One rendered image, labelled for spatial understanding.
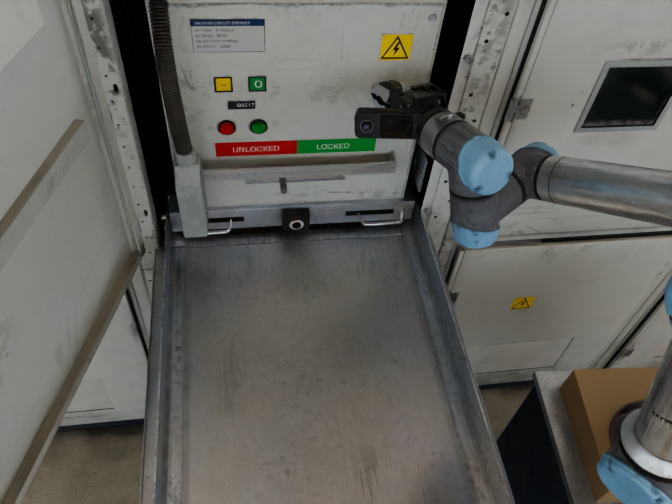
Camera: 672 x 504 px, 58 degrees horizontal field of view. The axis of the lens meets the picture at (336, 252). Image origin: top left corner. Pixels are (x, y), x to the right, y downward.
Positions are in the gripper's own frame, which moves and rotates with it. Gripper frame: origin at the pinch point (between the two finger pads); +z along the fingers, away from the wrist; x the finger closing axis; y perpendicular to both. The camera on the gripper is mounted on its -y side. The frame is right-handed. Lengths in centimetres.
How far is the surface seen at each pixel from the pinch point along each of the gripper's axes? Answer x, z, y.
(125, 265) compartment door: -35, 16, -50
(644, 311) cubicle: -85, -5, 90
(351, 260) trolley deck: -38.6, 1.5, -4.2
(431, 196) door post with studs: -26.7, 0.6, 14.8
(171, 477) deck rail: -47, -30, -52
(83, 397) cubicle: -92, 40, -72
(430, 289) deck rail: -41.7, -11.5, 8.5
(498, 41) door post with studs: 9.2, -10.6, 18.9
